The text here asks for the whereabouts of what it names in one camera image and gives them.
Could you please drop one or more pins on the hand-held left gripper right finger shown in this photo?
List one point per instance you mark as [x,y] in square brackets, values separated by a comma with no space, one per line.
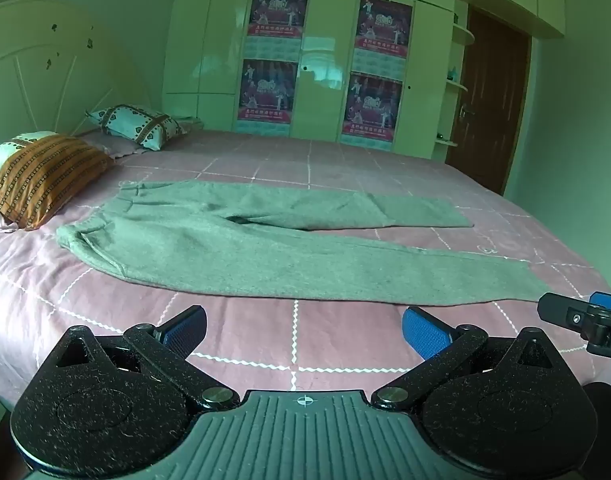
[425,335]

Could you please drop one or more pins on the orange striped pillow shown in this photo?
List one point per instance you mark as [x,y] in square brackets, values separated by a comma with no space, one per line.
[45,175]

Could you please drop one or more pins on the white corner shelves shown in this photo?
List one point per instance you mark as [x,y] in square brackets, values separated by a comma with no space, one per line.
[458,85]

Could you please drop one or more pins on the brown wooden door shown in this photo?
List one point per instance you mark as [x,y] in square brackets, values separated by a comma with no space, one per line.
[495,100]

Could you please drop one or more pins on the cream wooden headboard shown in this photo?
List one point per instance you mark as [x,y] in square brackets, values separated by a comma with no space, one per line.
[45,75]

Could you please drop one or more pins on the teal brown patterned pillow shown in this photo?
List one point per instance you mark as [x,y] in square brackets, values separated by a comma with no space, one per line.
[135,122]

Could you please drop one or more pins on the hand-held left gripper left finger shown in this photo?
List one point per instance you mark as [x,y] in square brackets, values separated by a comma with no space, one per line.
[185,332]

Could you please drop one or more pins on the grey pants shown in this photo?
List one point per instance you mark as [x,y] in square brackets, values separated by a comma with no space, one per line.
[210,250]

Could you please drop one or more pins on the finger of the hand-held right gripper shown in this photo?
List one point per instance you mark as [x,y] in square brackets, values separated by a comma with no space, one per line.
[608,300]
[565,312]

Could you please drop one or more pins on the white teal patterned pillow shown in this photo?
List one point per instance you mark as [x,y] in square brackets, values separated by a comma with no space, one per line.
[0,152]

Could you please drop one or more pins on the bed with pink checked sheet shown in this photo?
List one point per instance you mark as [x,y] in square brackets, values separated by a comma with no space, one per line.
[335,170]

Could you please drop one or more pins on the pink pillow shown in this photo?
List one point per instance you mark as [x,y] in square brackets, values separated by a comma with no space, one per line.
[110,145]

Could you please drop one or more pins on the purple wall poster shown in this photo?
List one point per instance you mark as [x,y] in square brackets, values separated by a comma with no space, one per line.
[268,92]
[384,27]
[373,107]
[279,10]

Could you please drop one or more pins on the white glossy wardrobe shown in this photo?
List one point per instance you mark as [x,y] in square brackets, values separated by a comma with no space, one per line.
[205,35]

